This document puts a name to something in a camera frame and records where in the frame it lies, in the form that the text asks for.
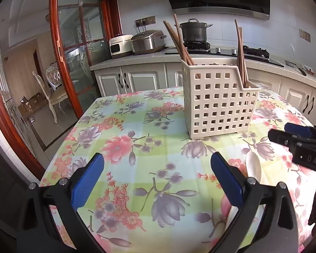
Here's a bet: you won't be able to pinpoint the brown wooden chopstick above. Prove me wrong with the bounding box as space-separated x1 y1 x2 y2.
173 13 192 65
238 27 244 87
239 26 249 88
234 19 245 87
166 22 201 79
162 20 194 66

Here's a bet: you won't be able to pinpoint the white perforated utensil basket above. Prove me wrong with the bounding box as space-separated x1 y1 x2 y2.
181 57 260 139

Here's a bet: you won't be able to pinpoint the metal kitchen utensil on counter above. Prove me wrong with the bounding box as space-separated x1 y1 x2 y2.
285 60 307 76

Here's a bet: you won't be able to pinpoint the white ceramic spoon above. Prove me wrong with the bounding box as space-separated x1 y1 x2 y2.
245 151 262 183

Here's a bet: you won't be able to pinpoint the white display cabinet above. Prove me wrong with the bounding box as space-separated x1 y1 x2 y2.
0 18 29 148

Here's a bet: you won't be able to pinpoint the floral plastic tablecloth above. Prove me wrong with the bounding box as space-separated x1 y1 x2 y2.
41 87 316 252

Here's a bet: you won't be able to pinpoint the cardboard boxes on floor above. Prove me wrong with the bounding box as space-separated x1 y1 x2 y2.
18 93 48 118

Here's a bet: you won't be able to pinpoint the black glass gas stove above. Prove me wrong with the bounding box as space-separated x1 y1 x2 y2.
164 41 285 68

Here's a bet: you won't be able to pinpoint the white dining chair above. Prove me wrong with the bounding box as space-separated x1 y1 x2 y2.
32 65 68 125

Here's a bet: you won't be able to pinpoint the grey stock pot with lid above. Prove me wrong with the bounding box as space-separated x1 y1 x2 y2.
179 18 213 43

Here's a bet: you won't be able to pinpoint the silver rice cooker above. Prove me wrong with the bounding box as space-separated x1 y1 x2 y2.
131 30 167 55

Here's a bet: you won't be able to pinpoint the white toaster oven appliance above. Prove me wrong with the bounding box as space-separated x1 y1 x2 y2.
109 34 133 58

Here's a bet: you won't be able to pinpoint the red wooden sliding door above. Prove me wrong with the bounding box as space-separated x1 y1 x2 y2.
0 0 121 178

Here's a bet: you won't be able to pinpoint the gold wall power outlet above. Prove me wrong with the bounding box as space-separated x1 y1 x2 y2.
135 15 156 27

